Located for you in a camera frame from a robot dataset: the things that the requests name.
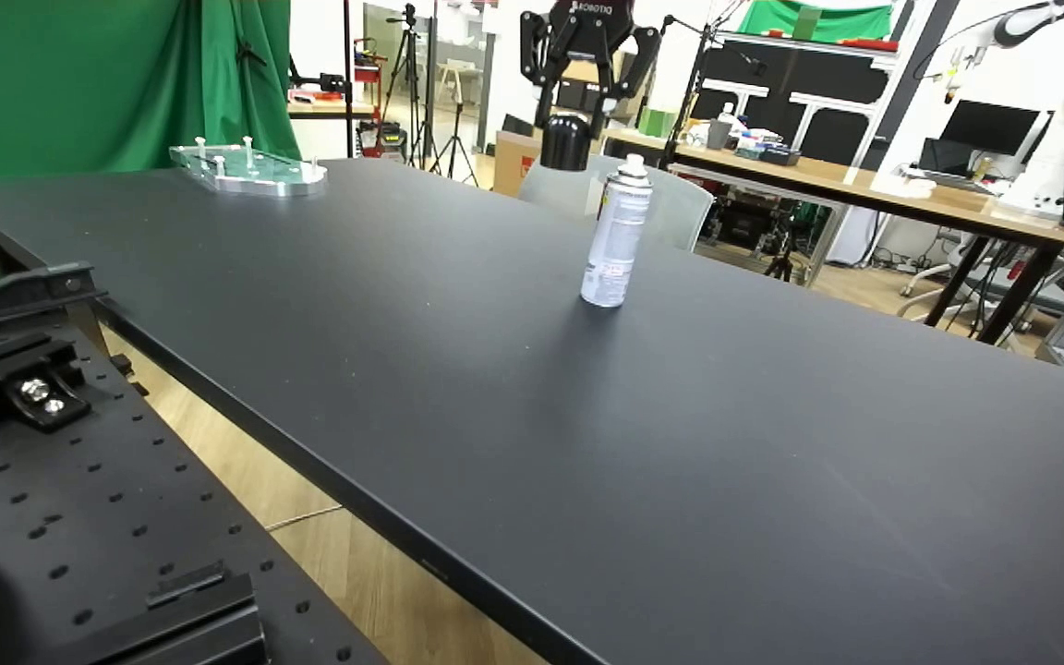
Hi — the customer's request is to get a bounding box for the cardboard box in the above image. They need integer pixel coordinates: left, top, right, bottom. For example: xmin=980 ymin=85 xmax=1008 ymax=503
xmin=487 ymin=125 xmax=546 ymax=199

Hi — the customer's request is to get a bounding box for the black camera tripod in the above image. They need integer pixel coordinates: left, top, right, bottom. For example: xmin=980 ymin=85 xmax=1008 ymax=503
xmin=423 ymin=60 xmax=487 ymax=189

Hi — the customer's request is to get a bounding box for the black metal bracket with screws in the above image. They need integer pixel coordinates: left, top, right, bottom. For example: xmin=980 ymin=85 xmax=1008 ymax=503
xmin=0 ymin=365 xmax=98 ymax=433

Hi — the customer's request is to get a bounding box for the green cloth banner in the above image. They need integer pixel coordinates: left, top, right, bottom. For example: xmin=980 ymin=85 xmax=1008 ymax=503
xmin=734 ymin=0 xmax=903 ymax=43

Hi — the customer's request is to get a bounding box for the black computer monitor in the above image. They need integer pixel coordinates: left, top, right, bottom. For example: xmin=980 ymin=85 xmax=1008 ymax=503
xmin=934 ymin=96 xmax=1047 ymax=163

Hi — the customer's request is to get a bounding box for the grey chair backrest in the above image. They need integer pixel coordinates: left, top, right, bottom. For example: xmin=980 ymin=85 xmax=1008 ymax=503
xmin=516 ymin=155 xmax=718 ymax=258

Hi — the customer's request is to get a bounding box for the black round spray can cap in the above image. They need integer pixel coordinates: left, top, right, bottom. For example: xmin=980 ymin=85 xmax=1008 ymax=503
xmin=537 ymin=110 xmax=597 ymax=175

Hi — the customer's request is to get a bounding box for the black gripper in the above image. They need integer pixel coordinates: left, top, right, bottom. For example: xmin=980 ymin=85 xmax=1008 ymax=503
xmin=516 ymin=0 xmax=667 ymax=125

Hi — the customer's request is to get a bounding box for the long wooden workbench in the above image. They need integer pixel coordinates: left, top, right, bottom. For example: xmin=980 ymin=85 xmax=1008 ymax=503
xmin=604 ymin=123 xmax=1064 ymax=347

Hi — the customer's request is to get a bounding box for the white spray can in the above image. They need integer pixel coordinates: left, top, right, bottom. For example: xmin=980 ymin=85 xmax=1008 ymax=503
xmin=578 ymin=152 xmax=654 ymax=312

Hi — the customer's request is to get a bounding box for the black perforated breadboard plate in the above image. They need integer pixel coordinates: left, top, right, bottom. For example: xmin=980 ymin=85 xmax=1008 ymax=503
xmin=0 ymin=327 xmax=391 ymax=665

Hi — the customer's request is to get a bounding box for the clear acrylic plate with bolts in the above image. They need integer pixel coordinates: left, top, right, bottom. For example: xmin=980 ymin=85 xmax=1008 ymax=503
xmin=167 ymin=131 xmax=331 ymax=204

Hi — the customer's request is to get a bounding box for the green fabric curtain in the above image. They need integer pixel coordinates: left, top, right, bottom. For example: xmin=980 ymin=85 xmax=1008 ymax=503
xmin=0 ymin=0 xmax=302 ymax=294

